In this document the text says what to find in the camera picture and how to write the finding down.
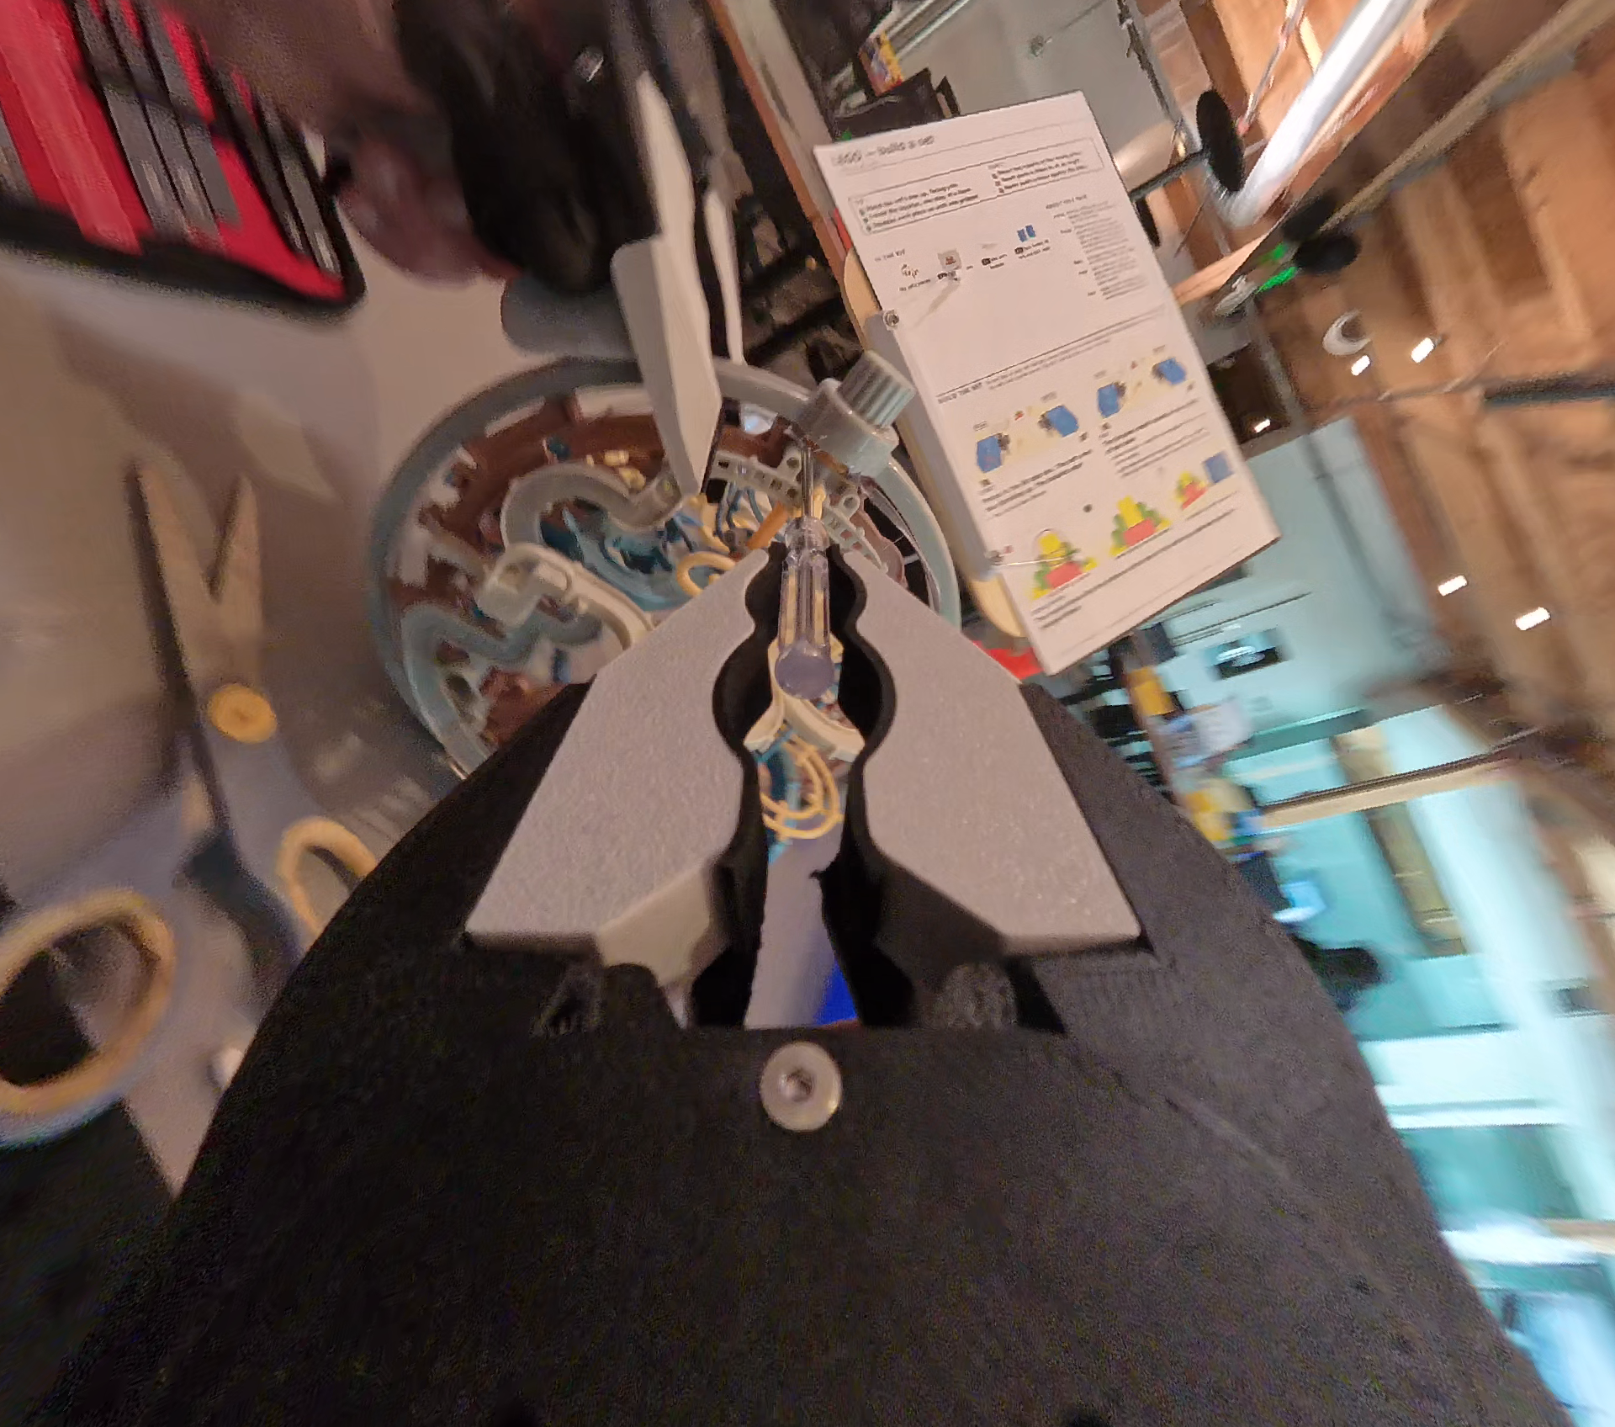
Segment instruction sheet board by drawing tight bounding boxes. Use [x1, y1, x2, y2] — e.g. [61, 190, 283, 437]
[810, 91, 1282, 680]

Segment grey ribbed knob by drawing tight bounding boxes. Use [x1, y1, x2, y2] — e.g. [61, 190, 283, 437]
[835, 351, 915, 416]

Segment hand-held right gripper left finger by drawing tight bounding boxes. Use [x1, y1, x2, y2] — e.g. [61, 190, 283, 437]
[462, 550, 775, 1026]

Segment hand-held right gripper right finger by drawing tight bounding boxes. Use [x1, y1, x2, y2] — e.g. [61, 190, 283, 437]
[817, 550, 1144, 1026]

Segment grey orange scissors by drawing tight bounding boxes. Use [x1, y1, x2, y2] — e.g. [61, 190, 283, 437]
[0, 455, 382, 1151]

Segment red tool case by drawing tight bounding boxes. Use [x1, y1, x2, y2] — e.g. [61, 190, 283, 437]
[0, 0, 369, 313]

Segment silver ventilation duct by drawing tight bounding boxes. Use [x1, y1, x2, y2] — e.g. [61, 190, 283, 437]
[1216, 0, 1593, 231]

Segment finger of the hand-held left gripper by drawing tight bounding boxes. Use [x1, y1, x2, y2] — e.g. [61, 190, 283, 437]
[697, 151, 747, 371]
[609, 68, 726, 501]

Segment marble maze ball toy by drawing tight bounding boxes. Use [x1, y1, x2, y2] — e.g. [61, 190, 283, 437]
[369, 351, 965, 867]

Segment clear-handled screwdriver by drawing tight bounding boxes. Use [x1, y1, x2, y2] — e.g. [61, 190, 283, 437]
[771, 443, 843, 699]

